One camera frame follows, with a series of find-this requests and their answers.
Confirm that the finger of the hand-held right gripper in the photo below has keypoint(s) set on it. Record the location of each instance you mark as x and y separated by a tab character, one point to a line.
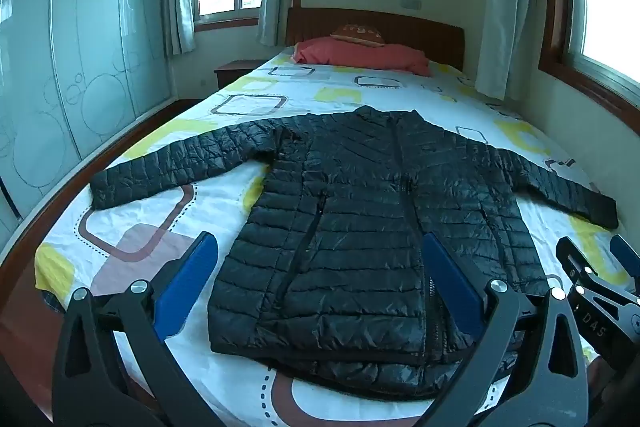
627	257
575	259

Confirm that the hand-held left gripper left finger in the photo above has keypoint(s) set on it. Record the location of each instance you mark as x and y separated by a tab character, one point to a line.
187	279

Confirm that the glass sliding door wardrobe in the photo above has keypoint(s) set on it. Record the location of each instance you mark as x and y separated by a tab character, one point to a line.
85	57

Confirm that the pink pillow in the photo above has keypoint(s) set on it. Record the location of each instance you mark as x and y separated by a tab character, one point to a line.
350	53

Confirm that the brown wooden headboard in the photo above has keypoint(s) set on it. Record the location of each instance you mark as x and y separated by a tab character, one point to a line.
425	34

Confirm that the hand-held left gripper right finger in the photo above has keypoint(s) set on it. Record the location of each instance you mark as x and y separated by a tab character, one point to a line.
452	284

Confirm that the long pale curtain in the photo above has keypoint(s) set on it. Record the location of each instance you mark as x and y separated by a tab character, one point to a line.
502	7

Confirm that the orange patterned cushion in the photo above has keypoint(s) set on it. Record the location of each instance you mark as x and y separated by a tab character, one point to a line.
357	33

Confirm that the black quilted puffer jacket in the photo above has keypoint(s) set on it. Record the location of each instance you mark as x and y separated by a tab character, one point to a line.
360	217

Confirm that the brown wooden nightstand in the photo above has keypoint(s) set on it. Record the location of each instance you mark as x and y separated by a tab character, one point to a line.
235	71

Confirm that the white wall switch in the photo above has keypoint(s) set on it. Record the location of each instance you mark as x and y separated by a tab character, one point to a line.
410	3

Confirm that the bed with patterned sheet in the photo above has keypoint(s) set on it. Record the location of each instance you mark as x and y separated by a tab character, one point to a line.
300	94

